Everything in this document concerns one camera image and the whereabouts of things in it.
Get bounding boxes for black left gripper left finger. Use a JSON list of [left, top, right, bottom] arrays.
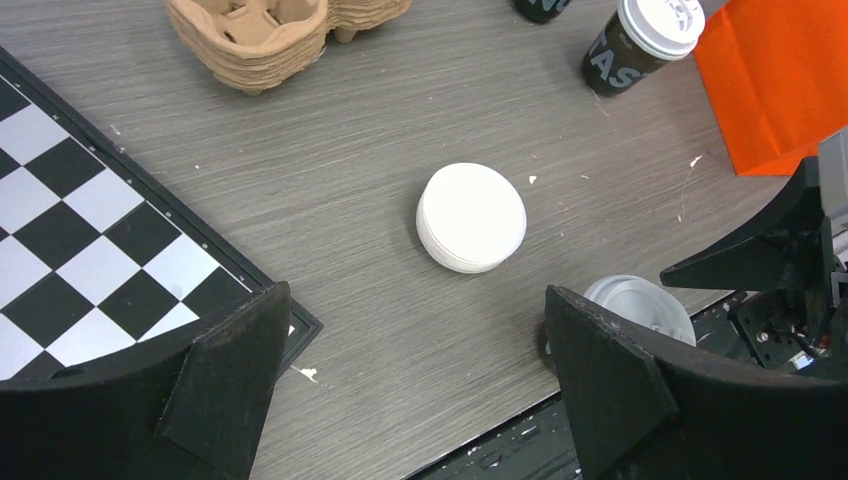
[[1, 282, 291, 479]]

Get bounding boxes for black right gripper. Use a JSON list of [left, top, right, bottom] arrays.
[[660, 132, 847, 380]]

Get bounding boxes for black white checkerboard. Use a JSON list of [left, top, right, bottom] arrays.
[[0, 46, 325, 382]]

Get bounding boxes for orange paper takeout bag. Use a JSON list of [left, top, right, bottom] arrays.
[[694, 0, 847, 176]]

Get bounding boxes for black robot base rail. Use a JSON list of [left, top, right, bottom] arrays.
[[404, 291, 750, 480]]

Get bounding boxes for white plastic cup lid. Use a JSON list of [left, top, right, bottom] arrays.
[[617, 0, 706, 61]]

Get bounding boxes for brown cardboard cup carrier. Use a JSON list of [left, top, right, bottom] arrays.
[[165, 0, 411, 96]]

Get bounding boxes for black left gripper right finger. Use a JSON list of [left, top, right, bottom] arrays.
[[545, 285, 847, 479]]

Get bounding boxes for black paper coffee cup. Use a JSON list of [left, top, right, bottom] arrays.
[[580, 13, 668, 97]]

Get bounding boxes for stack of white lids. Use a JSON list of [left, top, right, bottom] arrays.
[[415, 162, 527, 274]]

